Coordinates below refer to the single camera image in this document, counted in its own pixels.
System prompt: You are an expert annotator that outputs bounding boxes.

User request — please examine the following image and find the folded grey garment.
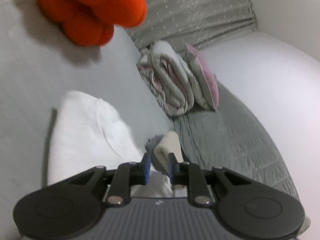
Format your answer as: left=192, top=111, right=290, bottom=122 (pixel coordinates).
left=145, top=135, right=165, bottom=173

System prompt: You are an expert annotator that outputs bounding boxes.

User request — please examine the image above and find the folded grey pink quilt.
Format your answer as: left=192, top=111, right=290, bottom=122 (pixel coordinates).
left=137, top=40, right=202, bottom=117

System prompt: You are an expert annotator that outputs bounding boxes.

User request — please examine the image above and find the grey quilted blanket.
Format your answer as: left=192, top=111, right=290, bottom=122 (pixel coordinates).
left=172, top=80, right=300, bottom=195

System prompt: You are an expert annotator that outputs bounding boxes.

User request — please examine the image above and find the white sweatshirt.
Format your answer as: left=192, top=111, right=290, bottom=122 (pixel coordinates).
left=47, top=91, right=173, bottom=198

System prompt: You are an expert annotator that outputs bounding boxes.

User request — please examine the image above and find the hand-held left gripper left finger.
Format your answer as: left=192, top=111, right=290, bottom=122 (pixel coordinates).
left=66, top=152, right=152, bottom=205

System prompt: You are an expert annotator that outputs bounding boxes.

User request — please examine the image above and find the orange pumpkin plush pillow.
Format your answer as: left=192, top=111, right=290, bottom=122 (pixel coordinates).
left=36, top=0, right=147, bottom=47

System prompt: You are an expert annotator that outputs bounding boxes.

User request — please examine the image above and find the grey star-print curtain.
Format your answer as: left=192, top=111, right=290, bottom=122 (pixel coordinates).
left=125, top=0, right=258, bottom=53

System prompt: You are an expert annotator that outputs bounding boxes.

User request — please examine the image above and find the grey bed sheet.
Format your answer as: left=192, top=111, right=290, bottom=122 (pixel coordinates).
left=0, top=0, right=175, bottom=240

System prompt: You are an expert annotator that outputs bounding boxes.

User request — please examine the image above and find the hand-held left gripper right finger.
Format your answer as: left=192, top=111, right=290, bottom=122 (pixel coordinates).
left=168, top=152, right=250, bottom=205

